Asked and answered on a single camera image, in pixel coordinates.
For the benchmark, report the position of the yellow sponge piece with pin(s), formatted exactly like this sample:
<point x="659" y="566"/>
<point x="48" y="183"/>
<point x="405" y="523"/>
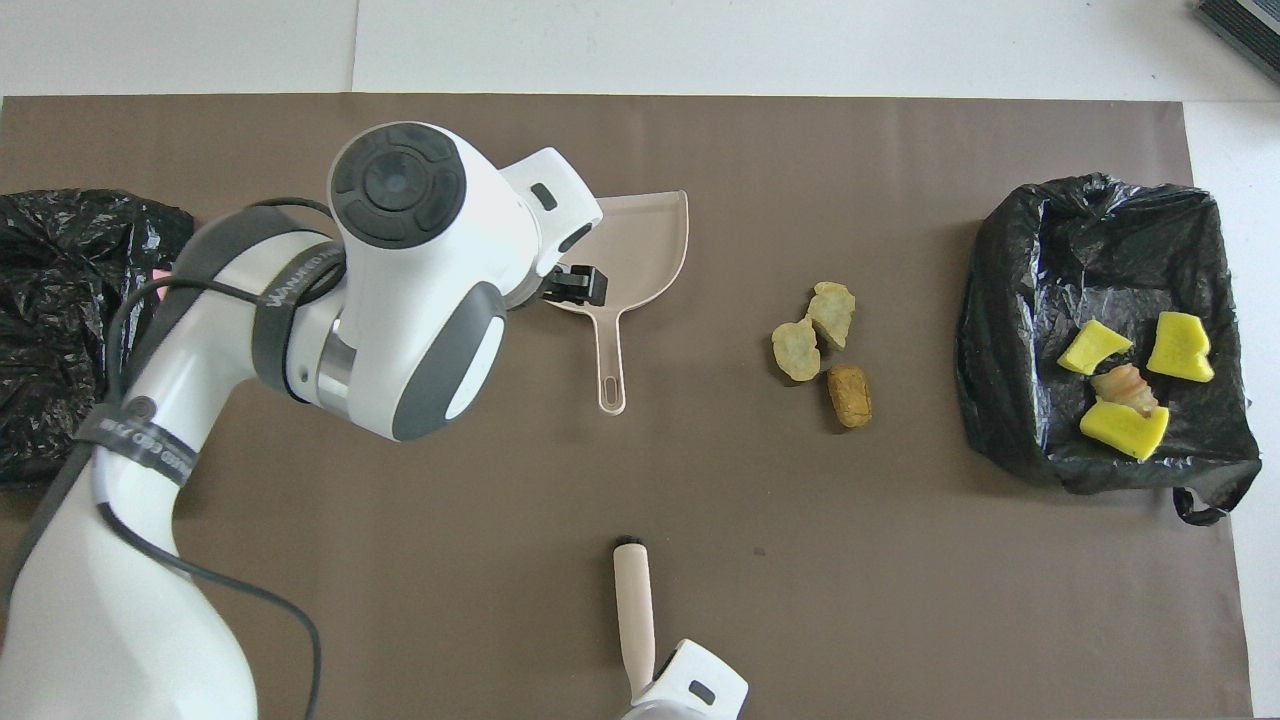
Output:
<point x="1180" y="347"/>
<point x="1124" y="430"/>
<point x="1095" y="348"/>

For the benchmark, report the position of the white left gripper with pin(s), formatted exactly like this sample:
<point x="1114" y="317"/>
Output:
<point x="555" y="200"/>

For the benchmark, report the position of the beige plastic dustpan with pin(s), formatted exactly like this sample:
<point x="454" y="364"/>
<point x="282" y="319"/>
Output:
<point x="640" y="250"/>

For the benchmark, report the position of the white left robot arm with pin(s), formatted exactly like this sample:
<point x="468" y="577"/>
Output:
<point x="400" y="180"/>

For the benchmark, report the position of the pale green trash chunk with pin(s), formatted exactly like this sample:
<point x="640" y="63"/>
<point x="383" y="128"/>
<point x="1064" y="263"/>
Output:
<point x="796" y="350"/>
<point x="832" y="312"/>

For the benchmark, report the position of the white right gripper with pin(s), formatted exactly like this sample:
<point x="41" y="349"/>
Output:
<point x="700" y="695"/>

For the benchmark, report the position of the brown trash chunk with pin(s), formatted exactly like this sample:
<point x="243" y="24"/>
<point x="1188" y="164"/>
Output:
<point x="849" y="395"/>

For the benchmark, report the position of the brown paper table mat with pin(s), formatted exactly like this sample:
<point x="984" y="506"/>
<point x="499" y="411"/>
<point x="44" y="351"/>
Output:
<point x="800" y="150"/>

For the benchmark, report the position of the black plastic trash bag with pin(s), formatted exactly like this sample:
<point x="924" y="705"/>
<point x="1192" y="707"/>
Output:
<point x="1020" y="320"/>
<point x="50" y="250"/>

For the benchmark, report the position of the grey ribbed device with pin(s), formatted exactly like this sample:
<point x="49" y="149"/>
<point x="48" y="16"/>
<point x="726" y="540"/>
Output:
<point x="1245" y="25"/>

